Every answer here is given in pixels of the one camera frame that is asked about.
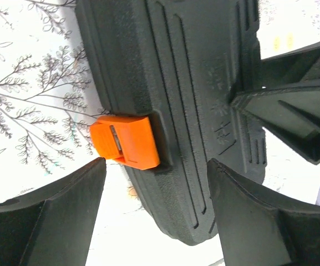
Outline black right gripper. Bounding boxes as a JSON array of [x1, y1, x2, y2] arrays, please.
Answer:
[[231, 42, 320, 165]]

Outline orange case latch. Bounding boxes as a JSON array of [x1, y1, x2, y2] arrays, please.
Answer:
[[90, 115, 160, 170]]

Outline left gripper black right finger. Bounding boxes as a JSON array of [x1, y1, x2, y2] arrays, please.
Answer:
[[207, 158, 320, 265]]

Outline floral patterned table mat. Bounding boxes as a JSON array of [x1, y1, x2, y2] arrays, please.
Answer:
[[0, 1, 320, 265]]

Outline black plastic tool case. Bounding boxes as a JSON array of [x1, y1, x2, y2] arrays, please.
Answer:
[[75, 1, 266, 245]]

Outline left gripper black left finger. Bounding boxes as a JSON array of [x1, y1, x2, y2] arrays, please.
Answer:
[[0, 157, 106, 266]]

